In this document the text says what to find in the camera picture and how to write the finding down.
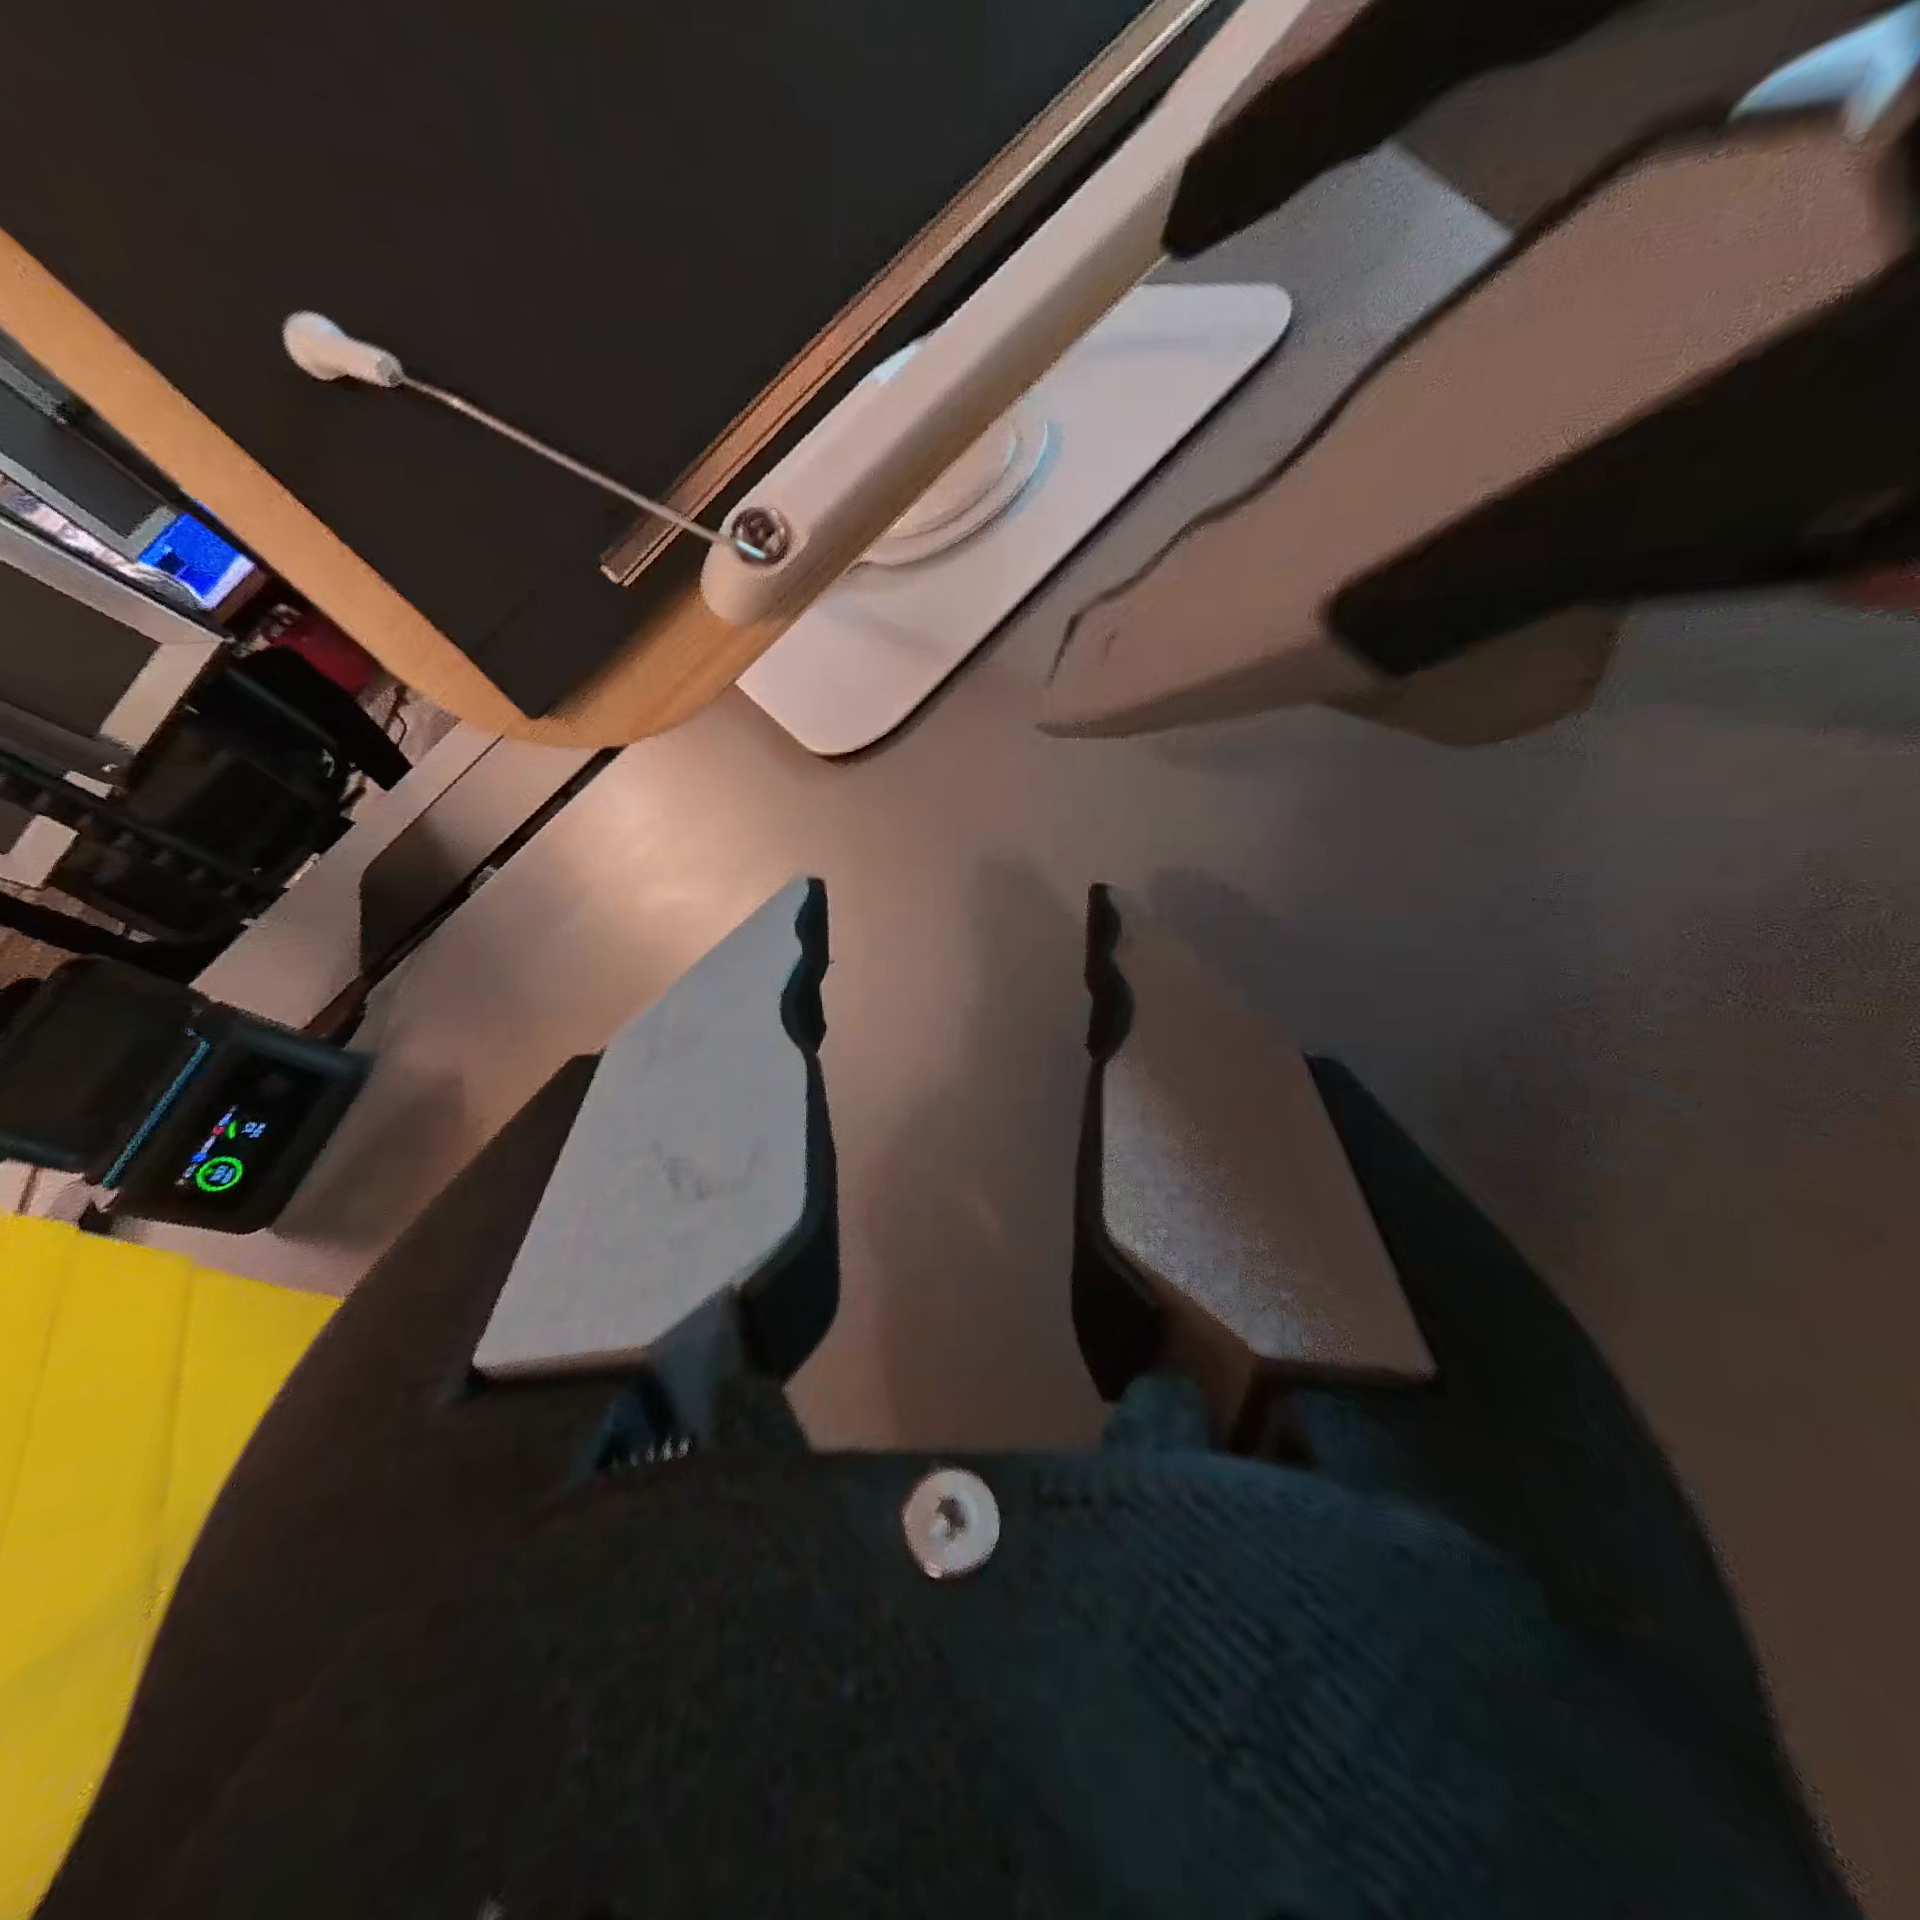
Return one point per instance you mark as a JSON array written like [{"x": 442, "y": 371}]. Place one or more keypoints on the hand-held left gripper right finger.
[{"x": 1245, "y": 1201}]

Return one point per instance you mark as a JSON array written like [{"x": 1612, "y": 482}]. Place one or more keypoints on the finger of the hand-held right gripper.
[
  {"x": 1424, "y": 61},
  {"x": 1500, "y": 421}
]

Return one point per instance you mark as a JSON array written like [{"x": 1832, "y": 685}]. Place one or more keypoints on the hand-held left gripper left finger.
[{"x": 661, "y": 1171}]

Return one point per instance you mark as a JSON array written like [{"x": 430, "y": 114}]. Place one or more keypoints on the yellow plastic bin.
[{"x": 106, "y": 1425}]

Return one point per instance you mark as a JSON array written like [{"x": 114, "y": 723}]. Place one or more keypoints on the black charging dock with display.
[{"x": 224, "y": 1155}]

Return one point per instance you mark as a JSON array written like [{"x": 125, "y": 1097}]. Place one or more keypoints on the blue lit screen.
[{"x": 194, "y": 559}]

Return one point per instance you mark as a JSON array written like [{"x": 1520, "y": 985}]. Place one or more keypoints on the black book stand board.
[{"x": 452, "y": 149}]

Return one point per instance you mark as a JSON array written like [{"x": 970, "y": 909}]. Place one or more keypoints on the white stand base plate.
[{"x": 1170, "y": 360}]

